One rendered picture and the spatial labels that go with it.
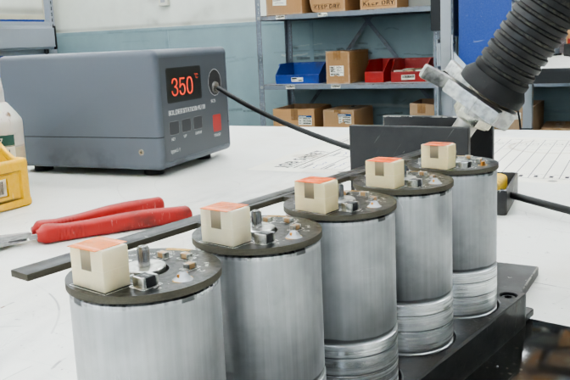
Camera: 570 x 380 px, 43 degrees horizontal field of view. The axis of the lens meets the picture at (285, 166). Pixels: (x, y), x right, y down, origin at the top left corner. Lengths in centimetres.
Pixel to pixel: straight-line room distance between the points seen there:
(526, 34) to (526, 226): 15
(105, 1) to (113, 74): 553
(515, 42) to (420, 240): 10
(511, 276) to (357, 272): 15
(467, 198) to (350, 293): 6
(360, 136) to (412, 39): 458
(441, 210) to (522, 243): 18
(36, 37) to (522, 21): 311
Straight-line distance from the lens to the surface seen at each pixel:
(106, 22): 608
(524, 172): 53
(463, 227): 20
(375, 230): 15
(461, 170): 20
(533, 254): 34
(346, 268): 15
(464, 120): 27
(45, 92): 61
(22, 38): 326
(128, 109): 56
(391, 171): 17
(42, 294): 32
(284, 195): 17
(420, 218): 17
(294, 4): 464
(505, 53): 26
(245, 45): 534
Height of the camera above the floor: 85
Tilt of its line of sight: 10 degrees down
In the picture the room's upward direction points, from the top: 3 degrees counter-clockwise
